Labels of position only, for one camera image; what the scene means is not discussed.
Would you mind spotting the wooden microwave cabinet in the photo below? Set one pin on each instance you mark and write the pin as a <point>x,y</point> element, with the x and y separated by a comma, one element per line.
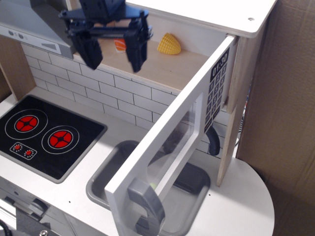
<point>200,26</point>

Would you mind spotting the grey range hood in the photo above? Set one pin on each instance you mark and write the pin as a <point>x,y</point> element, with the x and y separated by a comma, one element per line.
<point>36,23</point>

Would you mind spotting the grey microwave door handle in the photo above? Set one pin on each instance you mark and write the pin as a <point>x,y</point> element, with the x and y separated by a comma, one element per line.
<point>144,195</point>

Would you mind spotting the dark grey toy faucet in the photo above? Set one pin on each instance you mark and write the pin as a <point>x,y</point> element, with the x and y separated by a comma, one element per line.
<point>214,141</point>

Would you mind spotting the grey toy sink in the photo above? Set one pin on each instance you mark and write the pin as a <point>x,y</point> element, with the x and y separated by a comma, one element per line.
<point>181,203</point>

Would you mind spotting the grey oven knob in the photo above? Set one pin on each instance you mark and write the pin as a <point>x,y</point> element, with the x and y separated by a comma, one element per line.
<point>38,207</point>

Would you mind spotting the black toy stovetop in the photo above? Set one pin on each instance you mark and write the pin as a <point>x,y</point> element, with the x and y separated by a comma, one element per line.
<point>45,138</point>

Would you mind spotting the yellow toy corn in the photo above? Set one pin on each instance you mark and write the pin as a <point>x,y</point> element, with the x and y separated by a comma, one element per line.
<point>169,45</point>

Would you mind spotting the white toy microwave door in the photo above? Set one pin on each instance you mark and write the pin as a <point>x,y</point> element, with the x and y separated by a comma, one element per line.
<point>163,152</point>

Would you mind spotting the brown cardboard panel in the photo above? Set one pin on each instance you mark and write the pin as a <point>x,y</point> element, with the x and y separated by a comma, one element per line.
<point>278,137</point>

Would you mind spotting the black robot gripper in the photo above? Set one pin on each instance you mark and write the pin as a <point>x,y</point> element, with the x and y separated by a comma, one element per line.
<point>108,18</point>

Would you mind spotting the orange salmon sushi toy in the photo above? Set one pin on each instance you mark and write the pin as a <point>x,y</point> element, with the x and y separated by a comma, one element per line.
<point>120,45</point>

